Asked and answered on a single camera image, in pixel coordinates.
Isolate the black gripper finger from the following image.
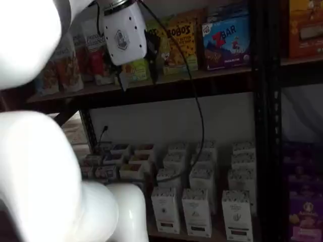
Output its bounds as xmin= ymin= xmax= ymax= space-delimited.
xmin=148 ymin=56 xmax=160 ymax=85
xmin=115 ymin=64 xmax=128 ymax=92

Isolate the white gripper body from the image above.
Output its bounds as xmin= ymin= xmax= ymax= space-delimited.
xmin=102 ymin=2 xmax=148 ymax=66

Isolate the white box green strip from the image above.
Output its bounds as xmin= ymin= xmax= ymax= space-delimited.
xmin=232 ymin=141 xmax=256 ymax=155
xmin=231 ymin=153 xmax=256 ymax=170
xmin=228 ymin=167 xmax=257 ymax=217
xmin=222 ymin=190 xmax=253 ymax=241

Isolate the green Bobo's apple pie box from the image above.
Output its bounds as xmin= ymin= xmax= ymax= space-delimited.
xmin=143 ymin=21 xmax=165 ymax=71
xmin=120 ymin=58 xmax=150 ymax=83
xmin=145 ymin=14 xmax=175 ymax=27

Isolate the granola bag red strip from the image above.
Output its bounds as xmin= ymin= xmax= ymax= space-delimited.
xmin=80 ymin=17 xmax=116 ymax=85

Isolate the yellow Bobo's peanut butter box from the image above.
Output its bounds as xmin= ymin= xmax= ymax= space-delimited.
xmin=174 ymin=14 xmax=203 ymax=70
xmin=157 ymin=21 xmax=199 ymax=75
xmin=176 ymin=7 xmax=208 ymax=28

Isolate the granola bag orange strip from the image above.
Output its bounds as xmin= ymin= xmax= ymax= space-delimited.
xmin=72 ymin=29 xmax=95 ymax=83
xmin=53 ymin=32 xmax=84 ymax=93

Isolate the granola bag blue strip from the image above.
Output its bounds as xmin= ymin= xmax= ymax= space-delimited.
xmin=34 ymin=59 xmax=61 ymax=96

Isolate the white box orange strip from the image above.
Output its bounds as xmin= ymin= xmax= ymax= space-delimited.
xmin=156 ymin=167 xmax=183 ymax=189
xmin=163 ymin=152 xmax=188 ymax=170
xmin=151 ymin=186 xmax=181 ymax=234
xmin=168 ymin=142 xmax=189 ymax=155

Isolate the black metal shelf rack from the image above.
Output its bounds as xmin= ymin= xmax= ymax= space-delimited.
xmin=25 ymin=0 xmax=268 ymax=242
xmin=267 ymin=0 xmax=323 ymax=242

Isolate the orange snack box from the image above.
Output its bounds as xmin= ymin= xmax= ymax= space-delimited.
xmin=289 ymin=0 xmax=323 ymax=59

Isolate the purple Annie's box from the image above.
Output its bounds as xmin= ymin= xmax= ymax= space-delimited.
xmin=289 ymin=195 xmax=323 ymax=242
xmin=283 ymin=142 xmax=316 ymax=177
xmin=287 ymin=172 xmax=322 ymax=200

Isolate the white fabric sheet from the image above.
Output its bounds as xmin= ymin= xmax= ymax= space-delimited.
xmin=281 ymin=84 xmax=323 ymax=143

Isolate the black plug with cord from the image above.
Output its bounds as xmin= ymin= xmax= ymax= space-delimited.
xmin=96 ymin=125 xmax=109 ymax=152

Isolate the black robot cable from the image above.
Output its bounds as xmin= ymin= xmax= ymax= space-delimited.
xmin=136 ymin=0 xmax=205 ymax=184

